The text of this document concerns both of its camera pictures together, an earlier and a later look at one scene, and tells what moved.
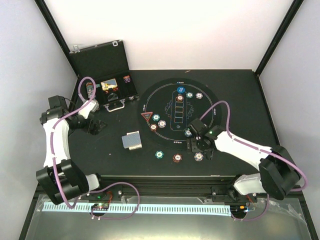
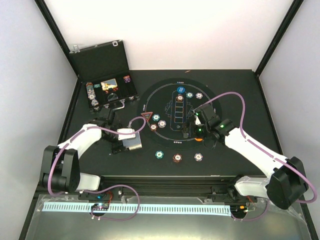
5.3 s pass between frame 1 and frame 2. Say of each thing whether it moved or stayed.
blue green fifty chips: stayed
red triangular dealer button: stayed
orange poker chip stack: stayed
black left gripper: moved
